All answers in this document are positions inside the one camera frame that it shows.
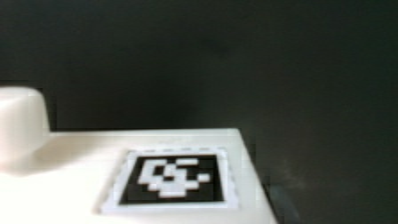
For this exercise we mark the white drawer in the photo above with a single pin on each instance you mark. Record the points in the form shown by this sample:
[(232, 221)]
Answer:
[(120, 177)]

